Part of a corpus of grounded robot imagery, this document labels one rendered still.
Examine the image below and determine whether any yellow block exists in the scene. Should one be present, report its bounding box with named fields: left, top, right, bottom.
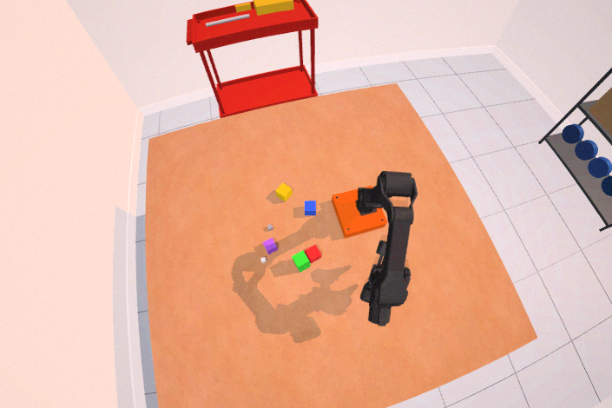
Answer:
left=275, top=183, right=293, bottom=202

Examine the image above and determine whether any purple block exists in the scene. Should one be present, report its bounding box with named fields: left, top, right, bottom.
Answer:
left=263, top=238, right=278, bottom=254

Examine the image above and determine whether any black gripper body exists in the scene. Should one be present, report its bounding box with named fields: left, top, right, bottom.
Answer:
left=359, top=240, right=386, bottom=303

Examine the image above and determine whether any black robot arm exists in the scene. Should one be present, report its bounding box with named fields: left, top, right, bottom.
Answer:
left=355, top=171, right=418, bottom=326

